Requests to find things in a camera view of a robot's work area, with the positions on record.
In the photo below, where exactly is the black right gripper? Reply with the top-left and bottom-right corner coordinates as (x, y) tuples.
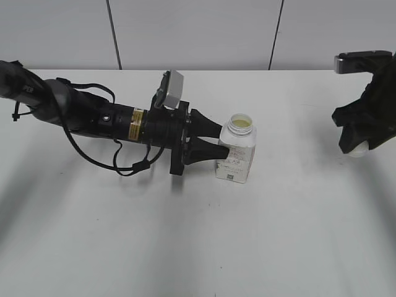
(332, 53), (395, 153)

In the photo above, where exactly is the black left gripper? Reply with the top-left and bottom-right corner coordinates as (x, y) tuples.
(144, 100), (230, 175)

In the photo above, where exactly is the white round bottle cap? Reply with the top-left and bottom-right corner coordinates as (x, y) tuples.
(347, 141), (369, 158)

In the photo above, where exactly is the white yili changqing bottle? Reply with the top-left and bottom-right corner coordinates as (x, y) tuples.
(215, 113), (257, 183)

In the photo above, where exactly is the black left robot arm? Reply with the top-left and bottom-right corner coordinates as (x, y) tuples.
(1, 61), (230, 175)

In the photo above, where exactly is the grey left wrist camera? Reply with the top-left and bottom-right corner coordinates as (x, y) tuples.
(154, 70), (184, 109)

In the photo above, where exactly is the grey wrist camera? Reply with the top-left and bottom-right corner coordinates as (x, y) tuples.
(334, 50), (394, 74)
(154, 70), (184, 109)

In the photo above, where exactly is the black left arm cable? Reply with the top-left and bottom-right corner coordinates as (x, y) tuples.
(49, 79), (167, 176)

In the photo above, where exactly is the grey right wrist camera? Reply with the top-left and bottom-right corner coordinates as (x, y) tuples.
(334, 50), (394, 74)

